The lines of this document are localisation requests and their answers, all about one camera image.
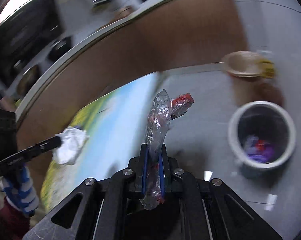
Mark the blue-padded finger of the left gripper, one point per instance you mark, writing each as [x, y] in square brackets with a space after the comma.
[51, 143]

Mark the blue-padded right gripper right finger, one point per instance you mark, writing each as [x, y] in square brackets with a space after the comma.
[167, 165]

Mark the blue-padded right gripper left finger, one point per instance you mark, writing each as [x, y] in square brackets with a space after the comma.
[139, 166]

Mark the white tissue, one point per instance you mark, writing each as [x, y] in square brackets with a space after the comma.
[73, 140]

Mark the purple wrapper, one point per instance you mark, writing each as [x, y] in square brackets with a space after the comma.
[259, 150]

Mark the grey trash bin white rim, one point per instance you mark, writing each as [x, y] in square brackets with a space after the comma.
[269, 122]

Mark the kitchen counter with brown cabinets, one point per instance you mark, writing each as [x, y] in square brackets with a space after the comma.
[160, 35]

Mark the left hand blue-white glove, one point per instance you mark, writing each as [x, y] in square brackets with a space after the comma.
[22, 195]

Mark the dark red left sleeve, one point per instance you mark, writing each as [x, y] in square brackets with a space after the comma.
[13, 223]

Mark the steel sink with faucet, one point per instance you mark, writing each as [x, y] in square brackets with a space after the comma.
[29, 78]

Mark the black wok on stove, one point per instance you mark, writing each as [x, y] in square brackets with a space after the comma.
[60, 48]

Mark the beige lined waste basket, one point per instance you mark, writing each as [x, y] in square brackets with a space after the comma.
[253, 77]

